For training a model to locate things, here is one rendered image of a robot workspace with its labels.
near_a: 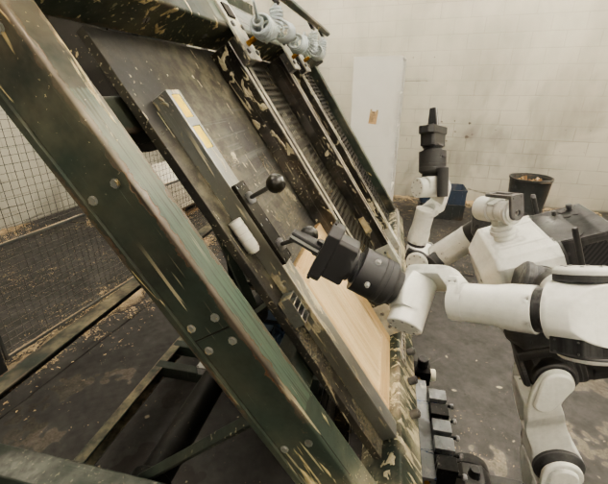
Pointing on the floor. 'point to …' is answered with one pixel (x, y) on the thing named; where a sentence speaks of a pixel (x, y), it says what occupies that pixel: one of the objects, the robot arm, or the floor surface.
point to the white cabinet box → (378, 111)
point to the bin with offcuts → (533, 182)
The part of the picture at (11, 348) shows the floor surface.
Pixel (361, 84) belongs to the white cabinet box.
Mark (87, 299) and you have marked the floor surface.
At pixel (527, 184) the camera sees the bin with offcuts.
